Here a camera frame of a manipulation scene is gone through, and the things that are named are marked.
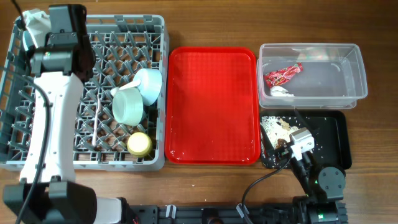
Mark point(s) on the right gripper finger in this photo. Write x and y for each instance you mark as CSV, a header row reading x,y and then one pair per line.
x,y
303,121
268,147

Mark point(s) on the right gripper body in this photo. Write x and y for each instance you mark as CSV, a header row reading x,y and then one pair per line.
x,y
282,152

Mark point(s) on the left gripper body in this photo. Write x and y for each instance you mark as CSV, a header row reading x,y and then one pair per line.
x,y
92,54

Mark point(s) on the food scraps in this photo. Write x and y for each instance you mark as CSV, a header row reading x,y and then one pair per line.
x,y
277,130

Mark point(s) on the white tissue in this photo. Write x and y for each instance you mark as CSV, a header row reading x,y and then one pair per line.
x,y
279,91

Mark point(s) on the red snack wrapper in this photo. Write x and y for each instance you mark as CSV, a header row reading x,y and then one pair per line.
x,y
282,76

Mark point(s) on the white plastic spoon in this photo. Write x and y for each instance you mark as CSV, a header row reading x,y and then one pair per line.
x,y
132,84

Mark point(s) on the white plastic fork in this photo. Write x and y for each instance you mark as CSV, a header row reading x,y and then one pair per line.
x,y
95,127

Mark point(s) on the light blue bowl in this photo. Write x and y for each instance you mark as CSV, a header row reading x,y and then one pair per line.
x,y
150,84

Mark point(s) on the mint green bowl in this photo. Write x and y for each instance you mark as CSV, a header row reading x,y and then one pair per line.
x,y
128,107

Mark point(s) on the yellow plastic cup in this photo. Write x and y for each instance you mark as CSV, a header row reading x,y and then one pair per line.
x,y
139,144

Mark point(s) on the light blue plate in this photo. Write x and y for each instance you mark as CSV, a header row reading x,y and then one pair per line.
x,y
27,40

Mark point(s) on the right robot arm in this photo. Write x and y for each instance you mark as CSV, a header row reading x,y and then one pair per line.
x,y
314,146

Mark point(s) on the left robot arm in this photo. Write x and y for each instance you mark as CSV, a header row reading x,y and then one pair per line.
x,y
47,191

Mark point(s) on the grey dishwasher rack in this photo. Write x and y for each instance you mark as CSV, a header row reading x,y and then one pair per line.
x,y
123,45

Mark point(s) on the black plastic tray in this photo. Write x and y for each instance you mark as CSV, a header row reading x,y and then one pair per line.
x,y
331,142

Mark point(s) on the clear plastic bin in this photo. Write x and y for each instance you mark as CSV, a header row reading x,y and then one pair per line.
x,y
333,75

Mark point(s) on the red plastic tray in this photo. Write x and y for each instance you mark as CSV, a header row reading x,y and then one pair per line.
x,y
212,107

